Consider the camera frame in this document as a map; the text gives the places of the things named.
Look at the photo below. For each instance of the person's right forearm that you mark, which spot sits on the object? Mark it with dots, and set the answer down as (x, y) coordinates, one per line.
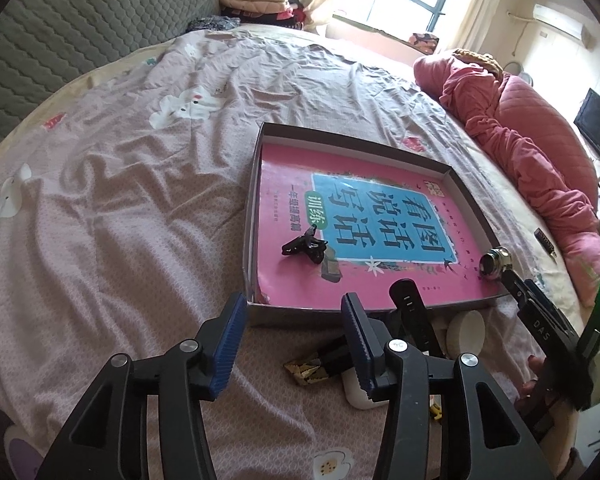
(572, 466)

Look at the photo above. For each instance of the pink printed bed sheet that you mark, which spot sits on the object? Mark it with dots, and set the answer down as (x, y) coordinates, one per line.
(130, 210)

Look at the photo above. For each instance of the yellow black wristwatch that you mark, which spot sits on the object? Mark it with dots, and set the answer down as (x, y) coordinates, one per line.
(415, 315)

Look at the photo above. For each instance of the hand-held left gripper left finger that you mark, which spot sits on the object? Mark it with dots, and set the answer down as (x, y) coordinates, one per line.
(227, 350)

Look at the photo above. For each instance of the white earbuds case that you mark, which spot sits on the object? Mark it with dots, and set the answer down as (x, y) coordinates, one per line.
(358, 399)

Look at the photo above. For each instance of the person's right hand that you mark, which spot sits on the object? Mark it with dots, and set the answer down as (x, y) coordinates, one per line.
(536, 366)

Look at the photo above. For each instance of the electric fan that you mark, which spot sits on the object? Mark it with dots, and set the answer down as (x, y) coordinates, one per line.
(517, 72)

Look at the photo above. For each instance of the pink book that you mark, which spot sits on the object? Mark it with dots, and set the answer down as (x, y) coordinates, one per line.
(285, 200)

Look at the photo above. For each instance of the pink quilt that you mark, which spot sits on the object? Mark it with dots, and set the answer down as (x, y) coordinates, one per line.
(520, 125)

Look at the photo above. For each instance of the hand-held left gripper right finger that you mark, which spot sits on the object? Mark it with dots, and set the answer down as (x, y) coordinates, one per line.
(357, 355)

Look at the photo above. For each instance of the shallow cardboard box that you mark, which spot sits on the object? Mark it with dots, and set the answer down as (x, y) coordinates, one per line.
(254, 200)

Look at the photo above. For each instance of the white round lid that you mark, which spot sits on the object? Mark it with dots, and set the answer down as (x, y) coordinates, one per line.
(467, 332)

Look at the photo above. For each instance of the silver bell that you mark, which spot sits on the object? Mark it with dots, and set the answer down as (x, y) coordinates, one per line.
(495, 262)

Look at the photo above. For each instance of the floral pouch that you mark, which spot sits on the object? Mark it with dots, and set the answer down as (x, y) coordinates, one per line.
(424, 41)

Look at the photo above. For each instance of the black hair clip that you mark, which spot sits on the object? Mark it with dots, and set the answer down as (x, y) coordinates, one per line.
(305, 246)

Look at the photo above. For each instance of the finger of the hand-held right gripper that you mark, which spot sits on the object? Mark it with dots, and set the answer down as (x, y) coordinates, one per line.
(514, 287)
(545, 317)

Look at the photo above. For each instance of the stack of folded clothes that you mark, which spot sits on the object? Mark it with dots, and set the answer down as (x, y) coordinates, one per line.
(255, 0)

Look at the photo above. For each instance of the grey quilted headboard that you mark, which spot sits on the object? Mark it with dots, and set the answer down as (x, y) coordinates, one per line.
(80, 25)

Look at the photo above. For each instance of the white air conditioner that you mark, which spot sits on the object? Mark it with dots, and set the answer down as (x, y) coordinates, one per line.
(560, 22)

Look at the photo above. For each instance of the yellow knitted cloth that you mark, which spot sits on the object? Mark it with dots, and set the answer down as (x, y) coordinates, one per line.
(477, 59)

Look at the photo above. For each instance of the small black rectangular object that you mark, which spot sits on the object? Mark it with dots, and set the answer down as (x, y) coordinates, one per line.
(545, 242)

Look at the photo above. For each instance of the dark patterned cloth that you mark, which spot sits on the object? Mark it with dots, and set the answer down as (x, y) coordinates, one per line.
(212, 23)

